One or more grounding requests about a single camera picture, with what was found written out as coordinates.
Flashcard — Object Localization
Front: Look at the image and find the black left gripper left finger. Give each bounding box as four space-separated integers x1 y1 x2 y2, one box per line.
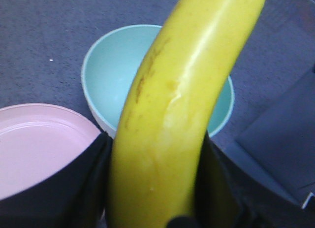
0 132 113 228

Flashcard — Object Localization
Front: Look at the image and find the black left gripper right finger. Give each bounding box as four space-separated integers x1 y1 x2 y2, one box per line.
194 132 261 228

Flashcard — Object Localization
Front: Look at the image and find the yellow banana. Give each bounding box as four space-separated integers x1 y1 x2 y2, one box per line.
106 0 266 228

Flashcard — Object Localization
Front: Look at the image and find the pink plate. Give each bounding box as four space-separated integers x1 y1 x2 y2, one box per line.
0 103 100 199

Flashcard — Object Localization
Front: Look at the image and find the green bowl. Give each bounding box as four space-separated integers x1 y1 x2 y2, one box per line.
81 24 235 139

